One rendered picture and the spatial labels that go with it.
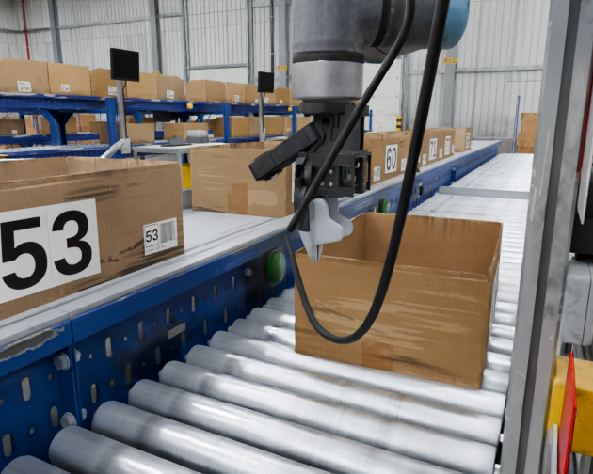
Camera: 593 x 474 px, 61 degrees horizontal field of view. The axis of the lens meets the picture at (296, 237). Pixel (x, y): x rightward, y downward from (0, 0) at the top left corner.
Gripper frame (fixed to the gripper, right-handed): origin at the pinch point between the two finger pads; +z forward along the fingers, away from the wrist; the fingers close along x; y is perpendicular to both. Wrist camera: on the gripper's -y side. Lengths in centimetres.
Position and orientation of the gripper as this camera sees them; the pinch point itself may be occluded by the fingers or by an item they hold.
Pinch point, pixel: (311, 251)
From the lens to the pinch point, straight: 69.9
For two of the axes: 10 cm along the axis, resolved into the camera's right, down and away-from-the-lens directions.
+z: 0.0, 9.7, 2.3
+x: 4.3, -2.1, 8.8
